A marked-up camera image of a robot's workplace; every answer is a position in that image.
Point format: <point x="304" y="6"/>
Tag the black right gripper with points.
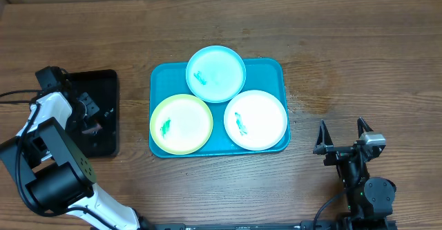
<point x="335" y="152"/>

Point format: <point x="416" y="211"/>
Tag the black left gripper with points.
<point x="92" y="108"/>

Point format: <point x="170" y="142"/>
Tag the yellow-green plate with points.
<point x="181" y="124"/>

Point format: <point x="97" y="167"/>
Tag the brown bow-shaped sponge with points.
<point x="92" y="130"/>

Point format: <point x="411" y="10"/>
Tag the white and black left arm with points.
<point x="51" y="172"/>

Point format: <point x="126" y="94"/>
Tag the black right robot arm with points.
<point x="369" y="200"/>

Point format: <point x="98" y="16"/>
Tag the black plastic tray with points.
<point x="103" y="87"/>

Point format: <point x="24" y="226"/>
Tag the teal plastic serving tray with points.
<point x="262" y="74"/>

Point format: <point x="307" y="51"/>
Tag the white plate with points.
<point x="255" y="120"/>

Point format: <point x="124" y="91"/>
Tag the light blue plate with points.
<point x="215" y="74"/>

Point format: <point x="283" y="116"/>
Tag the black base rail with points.
<point x="304" y="225"/>

